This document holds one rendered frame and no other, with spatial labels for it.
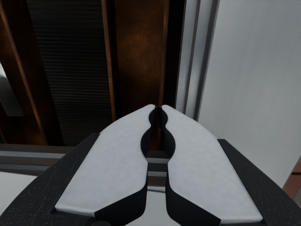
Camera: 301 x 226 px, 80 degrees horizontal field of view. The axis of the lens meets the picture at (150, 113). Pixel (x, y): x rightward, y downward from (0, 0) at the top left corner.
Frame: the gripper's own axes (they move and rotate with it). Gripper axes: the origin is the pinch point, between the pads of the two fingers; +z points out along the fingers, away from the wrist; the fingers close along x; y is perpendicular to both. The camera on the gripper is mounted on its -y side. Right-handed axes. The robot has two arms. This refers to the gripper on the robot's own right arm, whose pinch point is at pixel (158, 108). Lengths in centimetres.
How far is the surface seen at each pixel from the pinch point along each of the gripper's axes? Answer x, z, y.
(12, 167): -14.8, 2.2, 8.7
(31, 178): -12.1, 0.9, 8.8
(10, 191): -14.8, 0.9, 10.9
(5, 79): -22.0, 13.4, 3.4
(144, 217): -1.0, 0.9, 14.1
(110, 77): -6.7, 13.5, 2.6
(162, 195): 0.9, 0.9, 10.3
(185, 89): 2.2, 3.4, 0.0
